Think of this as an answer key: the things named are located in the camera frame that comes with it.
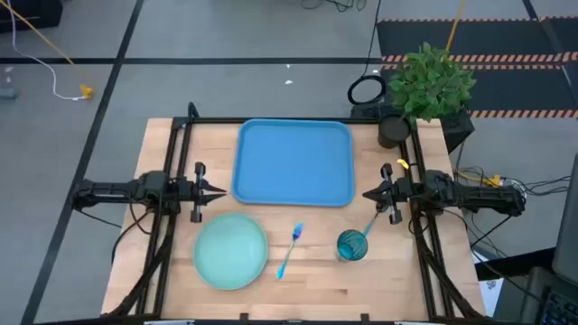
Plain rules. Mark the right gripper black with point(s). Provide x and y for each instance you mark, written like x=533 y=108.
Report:
x=406 y=192

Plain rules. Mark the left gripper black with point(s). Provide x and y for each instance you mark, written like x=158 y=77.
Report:
x=199 y=198

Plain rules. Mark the teal translucent ribbed cup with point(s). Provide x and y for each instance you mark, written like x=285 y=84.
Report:
x=352 y=245

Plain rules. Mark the pale green round plate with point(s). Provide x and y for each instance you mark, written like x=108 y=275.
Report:
x=230 y=250

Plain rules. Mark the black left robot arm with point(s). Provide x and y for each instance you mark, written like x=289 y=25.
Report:
x=113 y=189

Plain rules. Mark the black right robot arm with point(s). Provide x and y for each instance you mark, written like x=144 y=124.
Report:
x=474 y=196

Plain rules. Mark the blue plastic tray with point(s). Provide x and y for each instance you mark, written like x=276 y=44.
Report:
x=293 y=162

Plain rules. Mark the yellow tag on right gripper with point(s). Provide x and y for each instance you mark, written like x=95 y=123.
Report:
x=403 y=164

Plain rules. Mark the dark round plant pot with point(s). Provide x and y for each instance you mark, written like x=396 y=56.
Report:
x=394 y=132

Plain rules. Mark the black box behind plant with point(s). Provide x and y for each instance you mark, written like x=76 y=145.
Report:
x=458 y=128

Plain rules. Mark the green leafy plant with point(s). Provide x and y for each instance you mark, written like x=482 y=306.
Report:
x=429 y=83

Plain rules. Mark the black hazard-striped floor mat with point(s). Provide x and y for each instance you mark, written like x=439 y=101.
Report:
x=519 y=90
x=474 y=38

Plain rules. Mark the black keyboard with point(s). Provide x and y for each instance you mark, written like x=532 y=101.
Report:
x=560 y=309

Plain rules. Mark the black cabinet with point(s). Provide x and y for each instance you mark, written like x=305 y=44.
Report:
x=27 y=13

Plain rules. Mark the black metal table frame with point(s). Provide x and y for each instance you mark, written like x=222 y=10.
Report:
x=212 y=120

